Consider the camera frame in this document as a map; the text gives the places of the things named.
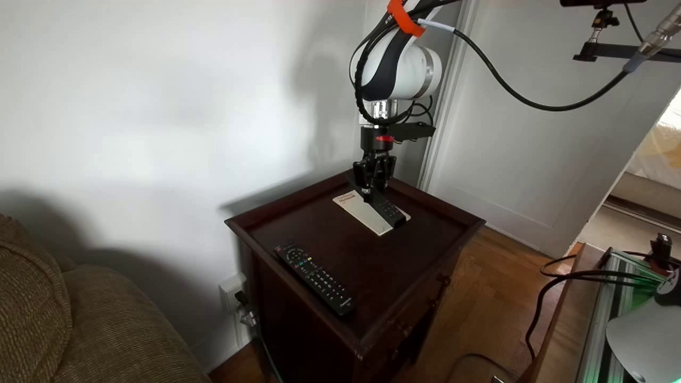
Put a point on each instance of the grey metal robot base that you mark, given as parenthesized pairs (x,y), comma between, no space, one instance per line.
(636,329)

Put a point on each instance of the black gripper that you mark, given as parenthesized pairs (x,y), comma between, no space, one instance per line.
(378,163)

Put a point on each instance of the dark wooden side table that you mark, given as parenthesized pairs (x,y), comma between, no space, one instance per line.
(396,281)

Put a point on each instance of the brown fabric couch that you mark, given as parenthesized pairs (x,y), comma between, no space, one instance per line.
(79,324)

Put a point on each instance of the white wall outlet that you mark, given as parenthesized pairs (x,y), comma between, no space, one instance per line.
(234,293)

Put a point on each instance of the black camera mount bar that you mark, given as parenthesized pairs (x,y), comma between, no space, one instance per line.
(651,47)

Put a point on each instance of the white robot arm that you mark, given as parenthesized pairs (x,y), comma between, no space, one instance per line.
(391,72)

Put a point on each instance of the black remote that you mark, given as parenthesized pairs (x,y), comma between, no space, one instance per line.
(386,210)
(318,280)

